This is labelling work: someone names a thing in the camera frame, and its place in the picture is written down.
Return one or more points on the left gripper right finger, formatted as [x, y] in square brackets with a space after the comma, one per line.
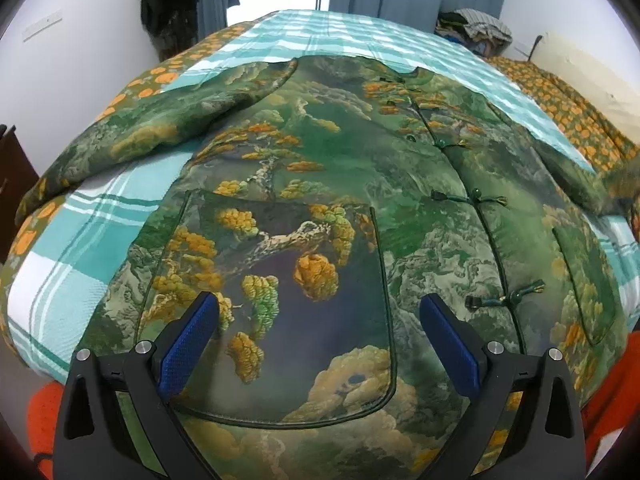
[546, 439]

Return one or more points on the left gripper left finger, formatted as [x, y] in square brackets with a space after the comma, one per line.
[92, 440]

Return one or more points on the green landscape print jacket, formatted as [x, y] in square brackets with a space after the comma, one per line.
[325, 197]

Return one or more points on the pile of clothes on chair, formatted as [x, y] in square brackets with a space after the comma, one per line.
[479, 32]

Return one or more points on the red trousers of operator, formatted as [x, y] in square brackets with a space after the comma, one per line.
[605, 416]

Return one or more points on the teal white plaid blanket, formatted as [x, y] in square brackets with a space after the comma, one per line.
[292, 33]

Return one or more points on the dark brown wooden nightstand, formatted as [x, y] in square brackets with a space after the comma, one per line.
[17, 176]

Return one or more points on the olive orange floral quilt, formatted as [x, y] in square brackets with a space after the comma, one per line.
[595, 137]

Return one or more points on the cream pillow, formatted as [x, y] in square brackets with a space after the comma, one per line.
[606, 91]

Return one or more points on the hanging coats with yellow hood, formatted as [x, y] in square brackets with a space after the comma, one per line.
[171, 24]

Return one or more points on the white wall switch plate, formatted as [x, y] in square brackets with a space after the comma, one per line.
[41, 25]

